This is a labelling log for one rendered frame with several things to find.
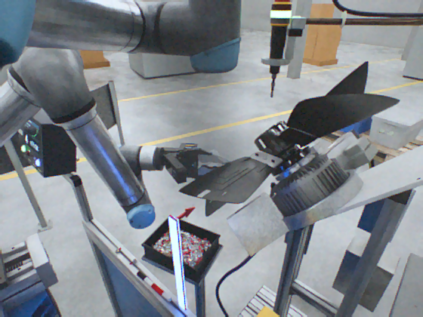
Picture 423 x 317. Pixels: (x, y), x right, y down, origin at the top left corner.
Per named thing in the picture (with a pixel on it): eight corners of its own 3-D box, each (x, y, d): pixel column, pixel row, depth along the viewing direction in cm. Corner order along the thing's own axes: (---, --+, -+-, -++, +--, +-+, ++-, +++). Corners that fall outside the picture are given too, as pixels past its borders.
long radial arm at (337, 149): (342, 187, 85) (320, 158, 86) (324, 195, 90) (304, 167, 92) (368, 154, 103) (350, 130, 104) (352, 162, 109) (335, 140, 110)
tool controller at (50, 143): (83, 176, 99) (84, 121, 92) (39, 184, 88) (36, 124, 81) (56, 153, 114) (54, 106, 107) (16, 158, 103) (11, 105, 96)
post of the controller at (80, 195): (94, 219, 102) (81, 176, 92) (86, 223, 101) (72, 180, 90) (90, 215, 104) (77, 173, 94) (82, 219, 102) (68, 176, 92)
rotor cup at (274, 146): (288, 164, 94) (266, 135, 95) (319, 145, 83) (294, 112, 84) (265, 182, 84) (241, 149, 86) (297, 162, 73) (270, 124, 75)
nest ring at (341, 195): (308, 198, 101) (302, 189, 101) (375, 169, 80) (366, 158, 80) (270, 238, 84) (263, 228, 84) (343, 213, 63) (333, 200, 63)
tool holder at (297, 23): (296, 60, 67) (303, 16, 62) (301, 66, 61) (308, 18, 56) (260, 60, 68) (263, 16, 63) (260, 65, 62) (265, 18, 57)
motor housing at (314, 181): (310, 199, 98) (288, 170, 99) (366, 174, 80) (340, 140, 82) (278, 233, 83) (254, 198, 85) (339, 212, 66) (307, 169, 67)
